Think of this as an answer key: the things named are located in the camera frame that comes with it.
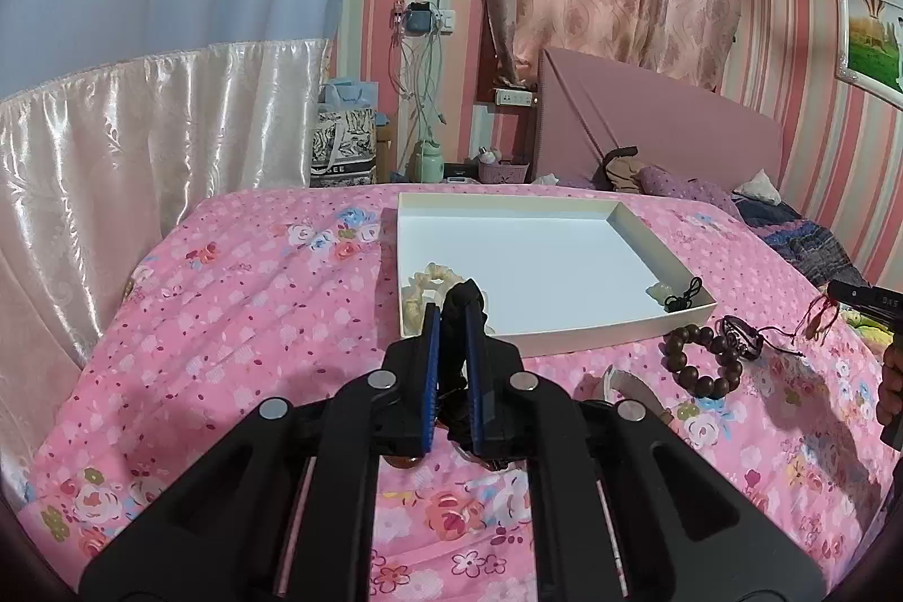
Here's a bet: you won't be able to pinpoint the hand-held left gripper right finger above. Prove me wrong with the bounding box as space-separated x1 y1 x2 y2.
462 306 826 602

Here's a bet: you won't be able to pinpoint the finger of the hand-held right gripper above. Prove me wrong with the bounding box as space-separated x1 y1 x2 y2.
827 279 903 322

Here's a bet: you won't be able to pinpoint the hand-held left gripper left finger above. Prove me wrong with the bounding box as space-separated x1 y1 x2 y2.
77 302 442 602

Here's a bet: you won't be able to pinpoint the red string bracelet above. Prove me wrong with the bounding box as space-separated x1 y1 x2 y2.
796 293 842 344

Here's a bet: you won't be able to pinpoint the black tassel charm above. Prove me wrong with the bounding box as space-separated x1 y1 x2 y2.
436 279 496 471

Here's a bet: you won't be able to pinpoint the cream bead bracelet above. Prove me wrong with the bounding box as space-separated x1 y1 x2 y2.
400 265 496 336

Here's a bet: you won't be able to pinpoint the black leather bracelet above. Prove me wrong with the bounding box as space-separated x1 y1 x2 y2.
716 315 806 363

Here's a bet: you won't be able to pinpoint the white shallow box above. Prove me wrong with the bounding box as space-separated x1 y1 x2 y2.
396 191 718 358

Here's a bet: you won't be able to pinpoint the brown wooden bead bracelet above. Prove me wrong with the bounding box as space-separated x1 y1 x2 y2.
661 324 744 401

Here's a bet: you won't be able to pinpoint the jade pendant with black cord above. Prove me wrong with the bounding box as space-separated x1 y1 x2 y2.
647 275 705 314

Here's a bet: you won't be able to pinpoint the person's right hand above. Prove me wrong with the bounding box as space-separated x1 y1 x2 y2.
876 340 903 451

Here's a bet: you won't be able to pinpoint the colourful cloth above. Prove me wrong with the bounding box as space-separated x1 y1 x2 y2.
847 309 898 336

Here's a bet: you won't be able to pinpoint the dark blue patterned blanket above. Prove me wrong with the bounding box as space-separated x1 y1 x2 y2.
739 199 870 293

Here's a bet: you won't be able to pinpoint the white cloth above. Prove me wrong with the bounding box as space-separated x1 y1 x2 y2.
734 169 782 203

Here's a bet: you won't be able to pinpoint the pink floral blanket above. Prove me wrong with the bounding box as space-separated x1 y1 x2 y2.
14 182 903 602

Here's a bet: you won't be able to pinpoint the purple dotted pillow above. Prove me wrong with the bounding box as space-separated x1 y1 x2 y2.
637 165 743 217

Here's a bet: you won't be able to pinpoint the pink basket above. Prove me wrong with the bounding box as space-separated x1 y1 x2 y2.
478 160 531 186

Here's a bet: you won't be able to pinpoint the green bottle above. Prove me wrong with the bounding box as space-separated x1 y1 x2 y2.
414 140 446 182

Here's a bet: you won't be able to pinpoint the brown cardboard box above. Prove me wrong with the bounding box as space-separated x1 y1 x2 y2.
374 115 394 184

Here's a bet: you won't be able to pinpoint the black and white tote bag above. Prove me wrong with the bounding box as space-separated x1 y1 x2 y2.
310 107 378 188

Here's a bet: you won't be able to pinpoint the framed landscape picture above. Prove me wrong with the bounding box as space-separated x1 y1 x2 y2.
834 0 903 113

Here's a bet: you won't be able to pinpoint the pink headboard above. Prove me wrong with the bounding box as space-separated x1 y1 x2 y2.
534 47 786 203

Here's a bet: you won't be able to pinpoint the brown garment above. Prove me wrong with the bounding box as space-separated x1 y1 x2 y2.
599 147 648 194

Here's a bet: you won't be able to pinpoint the light blue gift bag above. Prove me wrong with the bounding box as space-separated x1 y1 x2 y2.
323 78 379 113

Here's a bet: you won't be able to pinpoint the white satin curtain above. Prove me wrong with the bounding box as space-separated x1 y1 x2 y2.
0 38 334 490

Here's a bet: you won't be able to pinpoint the hanging white cables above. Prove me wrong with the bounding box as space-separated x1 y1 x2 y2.
390 29 447 152

